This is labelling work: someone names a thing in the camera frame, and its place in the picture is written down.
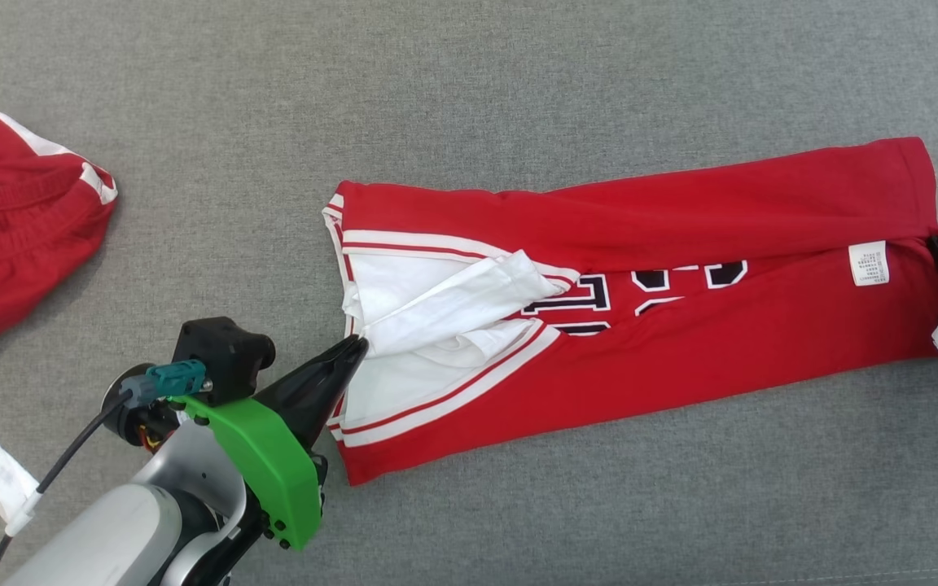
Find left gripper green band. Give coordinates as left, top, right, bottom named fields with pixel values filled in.
left=103, top=335, right=370, bottom=552

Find red white jersey shirt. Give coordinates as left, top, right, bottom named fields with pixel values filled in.
left=322, top=136, right=938, bottom=488

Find red white shorts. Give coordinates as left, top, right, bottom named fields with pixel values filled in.
left=0, top=109, right=120, bottom=365

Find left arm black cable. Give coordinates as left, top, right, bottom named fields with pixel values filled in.
left=0, top=360, right=209, bottom=586

